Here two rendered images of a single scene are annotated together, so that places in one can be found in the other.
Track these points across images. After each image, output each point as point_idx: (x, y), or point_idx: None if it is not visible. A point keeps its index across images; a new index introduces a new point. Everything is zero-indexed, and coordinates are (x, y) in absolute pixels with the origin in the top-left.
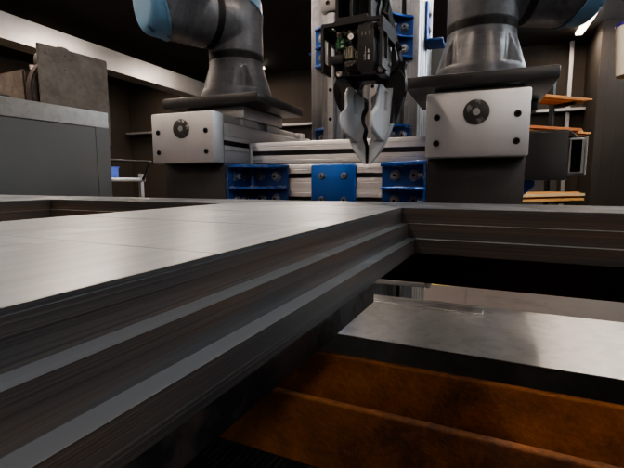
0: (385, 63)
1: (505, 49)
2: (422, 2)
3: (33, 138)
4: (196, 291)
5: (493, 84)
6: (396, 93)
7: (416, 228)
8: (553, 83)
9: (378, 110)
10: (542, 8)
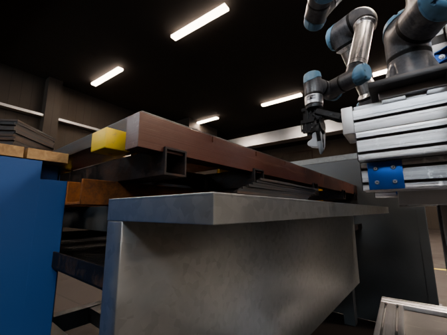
0: (304, 129)
1: (392, 72)
2: None
3: None
4: None
5: (374, 98)
6: (316, 133)
7: None
8: (383, 85)
9: (311, 139)
10: (410, 34)
